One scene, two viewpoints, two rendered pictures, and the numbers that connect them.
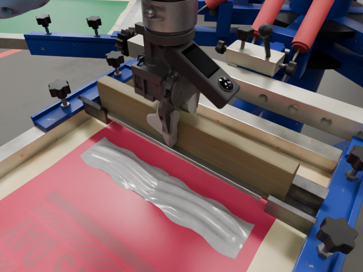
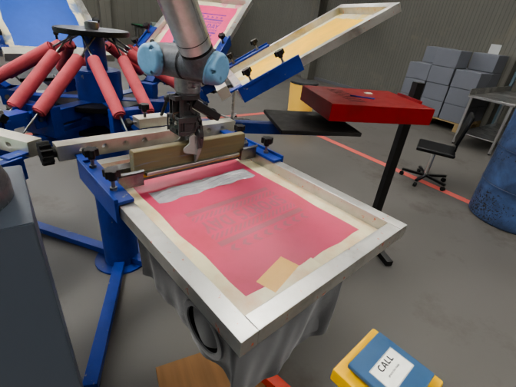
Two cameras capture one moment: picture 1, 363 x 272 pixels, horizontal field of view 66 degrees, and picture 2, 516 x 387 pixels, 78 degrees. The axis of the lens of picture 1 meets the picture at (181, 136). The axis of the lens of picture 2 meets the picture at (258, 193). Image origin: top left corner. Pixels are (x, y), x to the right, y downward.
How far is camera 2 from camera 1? 0.91 m
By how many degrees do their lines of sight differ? 65
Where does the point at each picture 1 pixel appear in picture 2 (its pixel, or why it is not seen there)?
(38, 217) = (203, 219)
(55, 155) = (150, 212)
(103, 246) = (233, 201)
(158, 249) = (243, 189)
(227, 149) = (221, 141)
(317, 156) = not seen: hidden behind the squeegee
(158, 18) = (196, 87)
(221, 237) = (245, 174)
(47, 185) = (178, 216)
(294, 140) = not seen: hidden behind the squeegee
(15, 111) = not seen: outside the picture
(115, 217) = (219, 196)
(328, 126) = (210, 132)
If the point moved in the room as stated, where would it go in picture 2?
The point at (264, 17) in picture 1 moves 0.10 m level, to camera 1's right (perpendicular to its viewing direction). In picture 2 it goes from (117, 102) to (130, 97)
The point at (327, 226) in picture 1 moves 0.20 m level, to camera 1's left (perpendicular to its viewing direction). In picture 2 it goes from (265, 138) to (253, 158)
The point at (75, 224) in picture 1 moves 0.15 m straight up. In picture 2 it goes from (216, 208) to (218, 159)
